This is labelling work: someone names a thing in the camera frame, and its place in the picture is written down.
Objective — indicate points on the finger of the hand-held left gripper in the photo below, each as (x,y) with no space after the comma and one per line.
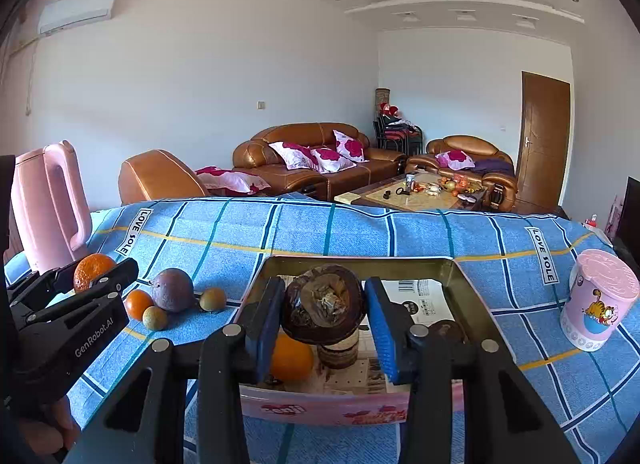
(40,286)
(107,279)

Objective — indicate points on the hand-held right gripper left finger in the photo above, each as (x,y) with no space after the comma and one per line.
(267,329)

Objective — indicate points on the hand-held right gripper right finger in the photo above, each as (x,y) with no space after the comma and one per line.
(385,334)

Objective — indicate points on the small orange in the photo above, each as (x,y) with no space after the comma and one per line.
(138,305)

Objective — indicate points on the small yellow-green fruit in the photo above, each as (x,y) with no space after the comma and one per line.
(212,299)
(155,318)

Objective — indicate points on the purple passion fruit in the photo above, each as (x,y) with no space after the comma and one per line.
(172,289)

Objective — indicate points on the person's left hand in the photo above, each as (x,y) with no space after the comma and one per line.
(52,424)

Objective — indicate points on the printed paper liner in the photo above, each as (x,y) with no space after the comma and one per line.
(415,294)

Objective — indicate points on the pink electric kettle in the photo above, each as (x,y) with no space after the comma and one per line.
(40,214)

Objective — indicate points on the blue plaid tablecloth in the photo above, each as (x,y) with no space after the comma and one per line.
(350,234)

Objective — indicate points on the brown leather sofa end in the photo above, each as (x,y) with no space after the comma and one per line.
(160,176)

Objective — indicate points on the wooden coffee table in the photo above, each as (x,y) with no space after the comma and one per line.
(395,199)

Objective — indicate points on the long pink floral pillow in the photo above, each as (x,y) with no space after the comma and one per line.
(230,179)

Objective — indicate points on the assorted produce pile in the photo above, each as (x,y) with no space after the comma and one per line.
(452,185)

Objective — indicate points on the brown leather sofa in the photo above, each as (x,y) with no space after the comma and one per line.
(380,166)

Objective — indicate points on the white pillow with magenta flowers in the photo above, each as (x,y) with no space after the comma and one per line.
(351,145)
(295,156)
(332,159)

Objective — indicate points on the small magenta floral pillow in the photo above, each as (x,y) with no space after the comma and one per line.
(455,159)

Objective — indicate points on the stacked black chairs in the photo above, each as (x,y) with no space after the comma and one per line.
(397,136)

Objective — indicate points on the purple blanket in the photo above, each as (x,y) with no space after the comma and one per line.
(492,167)

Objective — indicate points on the brown leather armchair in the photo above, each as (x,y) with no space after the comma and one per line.
(467,142)

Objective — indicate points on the pink cartoon cat cup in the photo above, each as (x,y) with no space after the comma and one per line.
(597,299)

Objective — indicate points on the small red bottle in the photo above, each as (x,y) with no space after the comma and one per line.
(591,222)

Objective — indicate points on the rolled woven mat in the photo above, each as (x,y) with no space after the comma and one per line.
(382,98)

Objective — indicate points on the brown wooden door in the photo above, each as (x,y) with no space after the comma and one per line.
(542,143)

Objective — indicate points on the pink gift bag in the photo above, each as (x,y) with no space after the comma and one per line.
(613,214)

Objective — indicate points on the white air conditioner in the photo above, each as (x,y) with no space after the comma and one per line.
(77,11)

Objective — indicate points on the black television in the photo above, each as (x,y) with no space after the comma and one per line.
(630,219)

